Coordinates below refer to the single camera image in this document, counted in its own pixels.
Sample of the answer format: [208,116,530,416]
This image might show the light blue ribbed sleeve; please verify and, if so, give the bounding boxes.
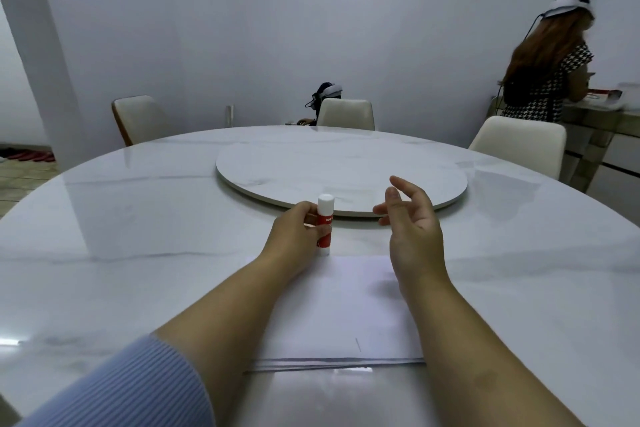
[15,334,217,427]

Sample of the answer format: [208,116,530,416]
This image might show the round white marble turntable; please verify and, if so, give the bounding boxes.
[215,139,469,218]

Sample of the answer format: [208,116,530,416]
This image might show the white head-worn headset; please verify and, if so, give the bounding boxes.
[305,84,344,109]
[542,0,596,19]

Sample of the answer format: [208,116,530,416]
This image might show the white upholstered chair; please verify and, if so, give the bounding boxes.
[468,116,567,181]
[317,99,376,132]

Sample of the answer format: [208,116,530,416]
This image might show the red and white box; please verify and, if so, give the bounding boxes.
[585,83,640,110]

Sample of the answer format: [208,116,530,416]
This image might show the person's left forearm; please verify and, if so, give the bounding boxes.
[150,254,312,427]

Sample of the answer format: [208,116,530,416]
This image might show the white paper sheet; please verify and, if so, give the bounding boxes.
[244,254,427,373]

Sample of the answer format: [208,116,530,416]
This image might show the red and white glue stick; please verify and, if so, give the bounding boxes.
[315,194,335,257]

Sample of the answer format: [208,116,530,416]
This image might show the person's right forearm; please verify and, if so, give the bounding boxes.
[398,274,588,427]

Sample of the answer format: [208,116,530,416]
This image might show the white chair with brown edge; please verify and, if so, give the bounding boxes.
[111,95,173,147]

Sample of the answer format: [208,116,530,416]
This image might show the person's left hand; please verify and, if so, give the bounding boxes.
[257,200,323,283]

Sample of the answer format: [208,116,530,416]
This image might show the person's right hand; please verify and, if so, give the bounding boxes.
[372,175,449,288]

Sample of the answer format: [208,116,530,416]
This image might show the row of red slippers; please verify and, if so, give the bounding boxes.
[0,149,56,163]

